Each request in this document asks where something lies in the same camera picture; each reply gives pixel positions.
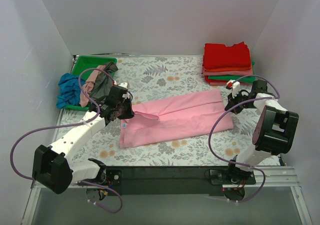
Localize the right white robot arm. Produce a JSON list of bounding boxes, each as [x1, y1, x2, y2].
[[224, 80, 299, 184]]

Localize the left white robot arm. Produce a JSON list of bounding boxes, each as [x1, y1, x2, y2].
[[32, 82, 134, 194]]

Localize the green folded t-shirt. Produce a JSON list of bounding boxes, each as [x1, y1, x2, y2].
[[204, 61, 255, 84]]

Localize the grey t-shirt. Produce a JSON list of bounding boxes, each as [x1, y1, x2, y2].
[[90, 61, 118, 101]]

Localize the dusty pink t-shirt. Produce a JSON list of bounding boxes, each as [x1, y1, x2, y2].
[[79, 70, 101, 108]]

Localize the red folded t-shirt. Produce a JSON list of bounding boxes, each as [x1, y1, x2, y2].
[[203, 42, 252, 69]]

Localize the blue t-shirt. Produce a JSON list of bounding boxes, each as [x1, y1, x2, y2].
[[56, 73, 86, 110]]

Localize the green plastic bin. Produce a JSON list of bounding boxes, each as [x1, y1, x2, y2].
[[64, 55, 118, 112]]

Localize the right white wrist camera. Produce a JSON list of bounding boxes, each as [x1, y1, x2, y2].
[[226, 79, 240, 98]]

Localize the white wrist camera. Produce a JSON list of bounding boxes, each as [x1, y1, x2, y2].
[[226, 79, 240, 98], [113, 81, 130, 97]]

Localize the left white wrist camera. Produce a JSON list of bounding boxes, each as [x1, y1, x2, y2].
[[113, 81, 130, 97]]

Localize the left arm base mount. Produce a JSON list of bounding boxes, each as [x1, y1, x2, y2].
[[77, 167, 123, 202]]

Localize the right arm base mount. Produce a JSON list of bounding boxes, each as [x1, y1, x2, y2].
[[204, 167, 256, 201]]

